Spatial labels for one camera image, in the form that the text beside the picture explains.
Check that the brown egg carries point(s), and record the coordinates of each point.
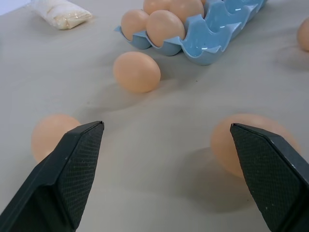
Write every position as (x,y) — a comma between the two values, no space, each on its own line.
(134,23)
(223,142)
(49,135)
(155,5)
(187,9)
(165,27)
(304,36)
(136,72)

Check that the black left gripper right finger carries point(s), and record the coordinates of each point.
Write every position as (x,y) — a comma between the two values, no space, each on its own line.
(270,178)

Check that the clear bag of white grains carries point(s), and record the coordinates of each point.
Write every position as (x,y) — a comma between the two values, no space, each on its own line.
(64,12)

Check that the blue plastic egg tray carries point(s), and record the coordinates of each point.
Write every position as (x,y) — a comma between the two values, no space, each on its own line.
(207,36)

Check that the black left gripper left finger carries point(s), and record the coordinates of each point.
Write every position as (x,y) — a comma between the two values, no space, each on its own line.
(60,183)

